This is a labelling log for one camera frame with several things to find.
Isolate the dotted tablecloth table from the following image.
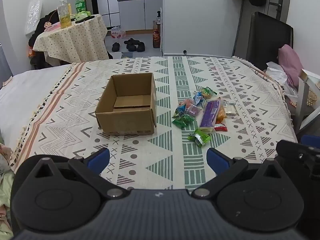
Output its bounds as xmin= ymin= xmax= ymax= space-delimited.
xmin=32 ymin=14 xmax=109 ymax=64

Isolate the patterned bed blanket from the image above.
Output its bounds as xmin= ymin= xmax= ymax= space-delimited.
xmin=7 ymin=55 xmax=299 ymax=190

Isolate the pile of light clothes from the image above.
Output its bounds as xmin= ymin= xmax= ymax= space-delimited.
xmin=0 ymin=142 xmax=16 ymax=240

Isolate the green round cookie packet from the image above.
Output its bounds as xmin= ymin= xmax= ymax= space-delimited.
xmin=201 ymin=86 xmax=217 ymax=99

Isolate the white sandwich cracker packet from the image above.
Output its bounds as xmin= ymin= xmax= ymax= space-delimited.
xmin=222 ymin=100 xmax=240 ymax=117

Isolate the yellow oil bottle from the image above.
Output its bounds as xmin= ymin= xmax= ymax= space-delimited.
xmin=57 ymin=0 xmax=72 ymax=29

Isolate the grey kitchen cabinet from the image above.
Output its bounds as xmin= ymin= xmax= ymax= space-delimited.
xmin=117 ymin=0 xmax=163 ymax=31

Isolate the green soda bottle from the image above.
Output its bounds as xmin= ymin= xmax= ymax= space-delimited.
xmin=75 ymin=0 xmax=87 ymax=14

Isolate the long purple snack packet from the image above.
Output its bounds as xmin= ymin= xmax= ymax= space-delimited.
xmin=199 ymin=100 xmax=222 ymax=132

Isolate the black door handle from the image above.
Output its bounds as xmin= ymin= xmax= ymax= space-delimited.
xmin=268 ymin=0 xmax=284 ymax=20

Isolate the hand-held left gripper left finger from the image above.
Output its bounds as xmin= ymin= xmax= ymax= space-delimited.
xmin=32 ymin=148 xmax=130 ymax=201

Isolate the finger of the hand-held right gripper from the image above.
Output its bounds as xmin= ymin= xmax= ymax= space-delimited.
xmin=276 ymin=135 xmax=320 ymax=161

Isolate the black remote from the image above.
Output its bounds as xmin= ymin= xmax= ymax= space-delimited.
xmin=75 ymin=16 xmax=96 ymax=24

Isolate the red drink bottle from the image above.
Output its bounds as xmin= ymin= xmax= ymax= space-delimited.
xmin=152 ymin=29 xmax=161 ymax=49

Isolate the orange snack packet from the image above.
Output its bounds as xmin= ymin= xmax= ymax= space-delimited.
xmin=178 ymin=98 xmax=196 ymax=109

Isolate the glass-pane sliding door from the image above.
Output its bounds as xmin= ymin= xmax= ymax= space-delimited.
xmin=95 ymin=0 xmax=119 ymax=28

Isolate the pink water bottle pack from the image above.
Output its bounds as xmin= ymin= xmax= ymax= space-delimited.
xmin=110 ymin=26 xmax=127 ymax=39

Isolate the pink pillow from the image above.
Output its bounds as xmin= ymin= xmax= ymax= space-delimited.
xmin=278 ymin=44 xmax=304 ymax=88

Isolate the small purple snack packet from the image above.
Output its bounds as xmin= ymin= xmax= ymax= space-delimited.
xmin=186 ymin=104 xmax=202 ymax=117

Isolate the black clothing on chair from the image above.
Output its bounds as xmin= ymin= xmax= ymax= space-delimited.
xmin=27 ymin=9 xmax=59 ymax=69

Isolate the green snack packet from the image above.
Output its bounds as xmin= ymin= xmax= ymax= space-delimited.
xmin=188 ymin=128 xmax=212 ymax=147
xmin=172 ymin=114 xmax=196 ymax=128

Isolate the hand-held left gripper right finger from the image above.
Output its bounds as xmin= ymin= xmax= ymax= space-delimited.
xmin=192 ymin=147 xmax=288 ymax=200

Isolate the pink cartoon figure box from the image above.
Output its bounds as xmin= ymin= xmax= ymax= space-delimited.
xmin=44 ymin=21 xmax=62 ymax=32

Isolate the green tissue pack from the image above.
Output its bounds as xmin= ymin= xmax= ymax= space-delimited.
xmin=76 ymin=10 xmax=92 ymax=22

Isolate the long yellow-orange snack packet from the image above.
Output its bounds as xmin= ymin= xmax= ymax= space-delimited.
xmin=215 ymin=105 xmax=227 ymax=125

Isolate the white plastic bag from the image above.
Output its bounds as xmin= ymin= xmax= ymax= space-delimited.
xmin=265 ymin=61 xmax=288 ymax=91

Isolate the blue snack packet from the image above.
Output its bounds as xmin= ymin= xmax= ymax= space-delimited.
xmin=193 ymin=91 xmax=207 ymax=106

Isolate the white bed sheet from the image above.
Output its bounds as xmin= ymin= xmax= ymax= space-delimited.
xmin=0 ymin=64 xmax=73 ymax=140

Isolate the white chair frame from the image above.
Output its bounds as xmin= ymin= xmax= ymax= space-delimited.
xmin=296 ymin=69 xmax=320 ymax=131

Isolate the bubble-wrapped white panel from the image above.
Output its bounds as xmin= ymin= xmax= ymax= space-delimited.
xmin=25 ymin=0 xmax=43 ymax=35

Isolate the blue-green snack packet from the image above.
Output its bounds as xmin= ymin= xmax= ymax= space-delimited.
xmin=173 ymin=105 xmax=186 ymax=118

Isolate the brown cardboard box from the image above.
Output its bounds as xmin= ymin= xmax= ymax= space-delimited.
xmin=94 ymin=72 xmax=157 ymax=135

